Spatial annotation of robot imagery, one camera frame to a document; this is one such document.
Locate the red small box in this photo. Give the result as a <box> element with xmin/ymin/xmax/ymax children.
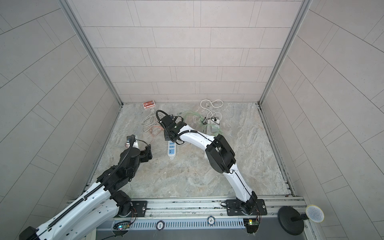
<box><xmin>143</xmin><ymin>100</ymin><xmax>156</xmax><ymax>109</ymax></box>

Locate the pink cable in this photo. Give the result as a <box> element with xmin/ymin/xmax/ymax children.
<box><xmin>148</xmin><ymin>125</ymin><xmax>169</xmax><ymax>140</ymax></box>

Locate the blue white power strip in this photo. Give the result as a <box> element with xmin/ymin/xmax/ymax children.
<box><xmin>167</xmin><ymin>141</ymin><xmax>176</xmax><ymax>160</ymax></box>

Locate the aluminium rail base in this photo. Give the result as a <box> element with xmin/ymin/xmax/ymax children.
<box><xmin>89</xmin><ymin>196</ymin><xmax>310</xmax><ymax>232</ymax></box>

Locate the green cable bundle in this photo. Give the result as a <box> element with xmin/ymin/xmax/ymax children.
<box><xmin>178</xmin><ymin>110</ymin><xmax>224</xmax><ymax>136</ymax></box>

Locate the colourful white power strip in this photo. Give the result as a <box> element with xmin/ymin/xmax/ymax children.
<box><xmin>204</xmin><ymin>117</ymin><xmax>222</xmax><ymax>136</ymax></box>

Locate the grey coiled cable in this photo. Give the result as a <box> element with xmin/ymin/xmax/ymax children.
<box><xmin>141</xmin><ymin>112</ymin><xmax>164</xmax><ymax>133</ymax></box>

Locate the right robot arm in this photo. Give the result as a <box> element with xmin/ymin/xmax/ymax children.
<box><xmin>156</xmin><ymin>110</ymin><xmax>259</xmax><ymax>215</ymax></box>

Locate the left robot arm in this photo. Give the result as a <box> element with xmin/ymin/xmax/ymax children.
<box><xmin>19</xmin><ymin>135</ymin><xmax>153</xmax><ymax>240</ymax></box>

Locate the white power strip cord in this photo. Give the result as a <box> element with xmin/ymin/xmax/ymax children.
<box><xmin>200</xmin><ymin>98</ymin><xmax>224</xmax><ymax>121</ymax></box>

